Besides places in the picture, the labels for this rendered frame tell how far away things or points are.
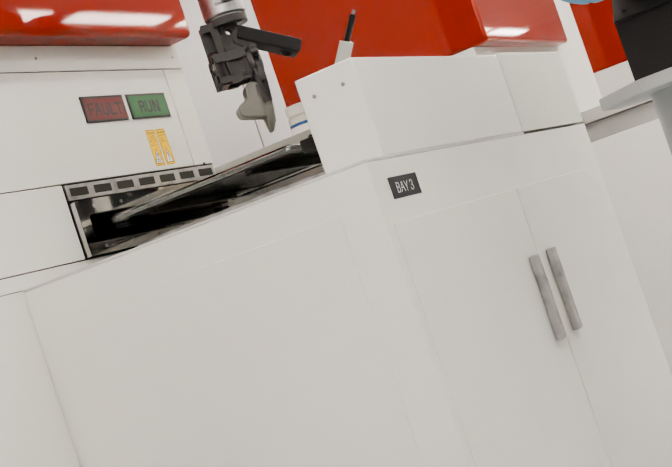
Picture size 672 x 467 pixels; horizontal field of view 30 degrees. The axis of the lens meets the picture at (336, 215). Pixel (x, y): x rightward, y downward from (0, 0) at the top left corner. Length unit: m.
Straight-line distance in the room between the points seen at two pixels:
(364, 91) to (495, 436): 0.50
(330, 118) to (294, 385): 0.37
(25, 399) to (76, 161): 0.45
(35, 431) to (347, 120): 0.66
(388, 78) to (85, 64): 0.70
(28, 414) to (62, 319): 0.15
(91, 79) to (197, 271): 0.61
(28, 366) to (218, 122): 3.47
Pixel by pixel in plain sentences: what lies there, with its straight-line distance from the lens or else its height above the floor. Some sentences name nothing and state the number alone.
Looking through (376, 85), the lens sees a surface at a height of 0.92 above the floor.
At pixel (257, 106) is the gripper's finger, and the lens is 2.17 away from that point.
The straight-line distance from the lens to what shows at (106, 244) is 2.13.
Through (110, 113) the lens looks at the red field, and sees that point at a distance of 2.27.
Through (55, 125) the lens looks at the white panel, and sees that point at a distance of 2.16.
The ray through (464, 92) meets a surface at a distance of 2.00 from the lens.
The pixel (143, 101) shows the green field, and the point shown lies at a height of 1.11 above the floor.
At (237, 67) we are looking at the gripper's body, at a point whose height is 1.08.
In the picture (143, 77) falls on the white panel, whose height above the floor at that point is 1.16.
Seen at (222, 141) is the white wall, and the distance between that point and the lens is 5.31.
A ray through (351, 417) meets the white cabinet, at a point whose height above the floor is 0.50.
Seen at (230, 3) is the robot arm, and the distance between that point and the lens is 2.19.
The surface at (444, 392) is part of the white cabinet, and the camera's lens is 1.63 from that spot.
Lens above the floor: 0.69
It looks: 3 degrees up
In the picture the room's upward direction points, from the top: 19 degrees counter-clockwise
